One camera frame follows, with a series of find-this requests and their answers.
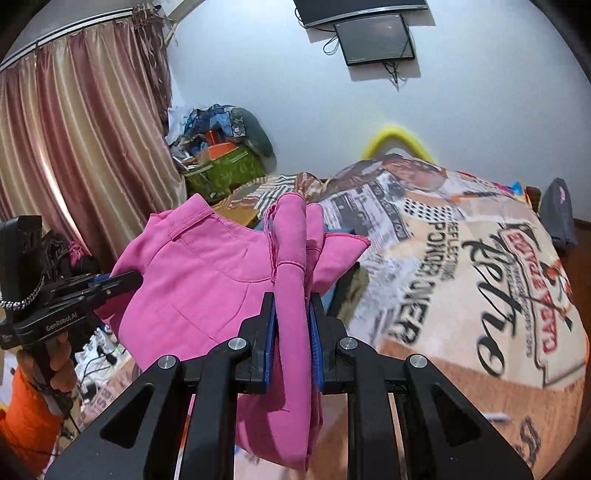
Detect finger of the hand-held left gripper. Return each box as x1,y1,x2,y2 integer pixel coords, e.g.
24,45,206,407
69,270,142,315
50,274,112,297

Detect striped brown curtain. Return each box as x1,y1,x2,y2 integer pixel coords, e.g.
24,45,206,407
0,4,190,278

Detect person's left hand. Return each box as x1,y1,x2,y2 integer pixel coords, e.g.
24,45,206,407
17,330,78,407

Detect yellow foam ring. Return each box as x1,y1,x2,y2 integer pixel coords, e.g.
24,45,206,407
360,124,437,164

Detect grey backpack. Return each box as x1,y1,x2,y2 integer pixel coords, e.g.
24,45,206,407
539,178,579,250

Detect black wall television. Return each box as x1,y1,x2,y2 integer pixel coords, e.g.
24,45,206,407
293,0,430,29

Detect pink pants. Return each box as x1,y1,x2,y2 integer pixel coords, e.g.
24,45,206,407
95,191,372,474

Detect person's left forearm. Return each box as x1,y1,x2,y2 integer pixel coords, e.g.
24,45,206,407
0,367,70,476

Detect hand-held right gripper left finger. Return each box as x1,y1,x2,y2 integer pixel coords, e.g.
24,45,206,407
44,292,278,480

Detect wooden lap desk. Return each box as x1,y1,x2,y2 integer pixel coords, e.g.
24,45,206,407
215,205,262,229

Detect pile of household clutter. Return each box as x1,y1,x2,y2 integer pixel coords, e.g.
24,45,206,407
166,104,275,167

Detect green patterned bag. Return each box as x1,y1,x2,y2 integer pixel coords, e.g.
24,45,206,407
185,148,269,201

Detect bed with printed sheet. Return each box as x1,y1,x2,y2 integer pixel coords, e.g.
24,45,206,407
78,154,578,480

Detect small black monitor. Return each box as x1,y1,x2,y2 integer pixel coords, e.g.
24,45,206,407
333,13,415,68

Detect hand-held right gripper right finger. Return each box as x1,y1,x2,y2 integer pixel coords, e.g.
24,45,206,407
308,293,536,480

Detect tangle of cables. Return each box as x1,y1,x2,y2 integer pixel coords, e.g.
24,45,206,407
74,323,139,416

